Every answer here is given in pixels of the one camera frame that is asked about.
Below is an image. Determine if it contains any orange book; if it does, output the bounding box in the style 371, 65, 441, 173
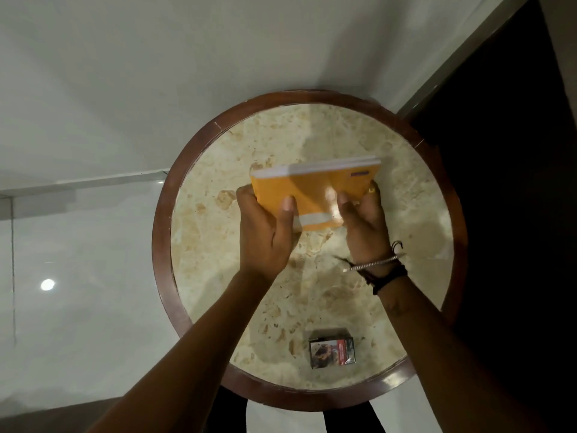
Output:
250, 156, 382, 232

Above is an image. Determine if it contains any cigarette pack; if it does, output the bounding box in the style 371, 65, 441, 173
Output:
309, 336, 357, 370

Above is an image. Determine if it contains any grey door frame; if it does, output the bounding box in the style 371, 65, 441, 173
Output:
397, 0, 535, 118

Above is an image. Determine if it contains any person's left hand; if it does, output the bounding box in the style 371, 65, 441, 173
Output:
235, 184, 302, 282

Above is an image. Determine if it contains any dark table leg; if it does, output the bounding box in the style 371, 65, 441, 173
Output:
204, 385, 249, 433
322, 400, 386, 433

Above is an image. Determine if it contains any silver twisted bracelet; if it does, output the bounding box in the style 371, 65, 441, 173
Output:
342, 253, 407, 274

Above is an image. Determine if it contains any person's right forearm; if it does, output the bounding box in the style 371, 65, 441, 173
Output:
373, 265, 548, 433

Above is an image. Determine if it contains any person's left forearm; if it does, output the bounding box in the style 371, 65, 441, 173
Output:
85, 269, 281, 433

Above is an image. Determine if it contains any black cord bracelet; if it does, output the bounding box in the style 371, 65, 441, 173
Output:
334, 241, 409, 296

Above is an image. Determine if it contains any white baseboard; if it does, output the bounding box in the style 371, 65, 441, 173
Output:
0, 168, 170, 221

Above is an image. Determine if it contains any round marble table wooden rim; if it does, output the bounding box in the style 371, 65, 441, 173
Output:
151, 89, 470, 412

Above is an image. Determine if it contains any person's right hand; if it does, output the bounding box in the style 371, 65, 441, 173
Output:
337, 180, 399, 269

